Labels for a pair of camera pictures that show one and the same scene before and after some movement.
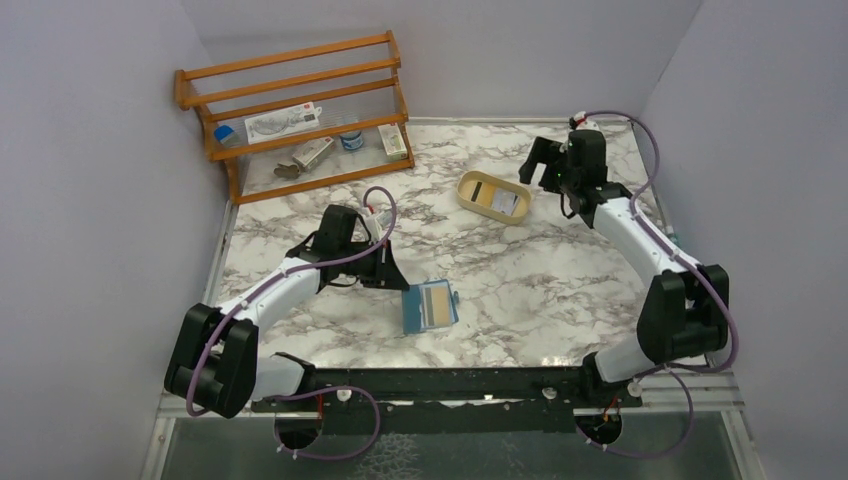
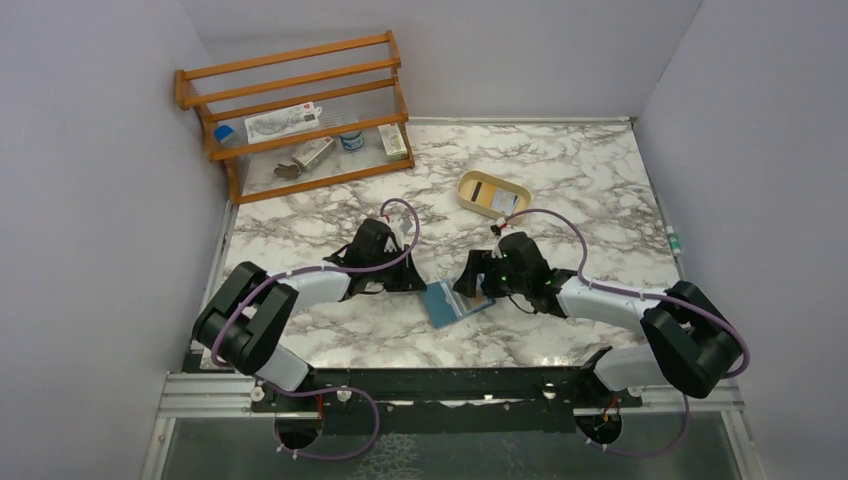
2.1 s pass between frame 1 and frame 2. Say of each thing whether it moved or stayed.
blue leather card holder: moved
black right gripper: moved
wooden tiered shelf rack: stayed
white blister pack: stayed
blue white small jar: stayed
